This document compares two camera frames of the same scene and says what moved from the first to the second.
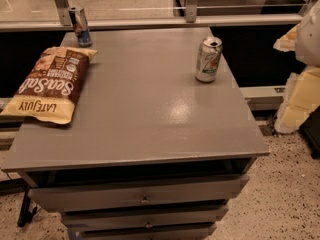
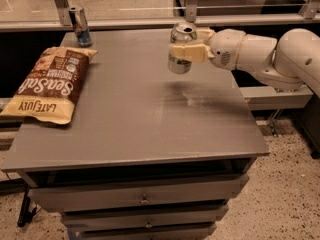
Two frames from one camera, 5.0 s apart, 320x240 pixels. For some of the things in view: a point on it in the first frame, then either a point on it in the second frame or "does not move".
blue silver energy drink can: x=81 y=27 does not move
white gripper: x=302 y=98 to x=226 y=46
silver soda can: x=208 y=59 to x=181 y=32
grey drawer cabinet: x=151 y=151 does not move
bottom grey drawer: x=77 y=231 does not move
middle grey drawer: x=142 y=214 does not move
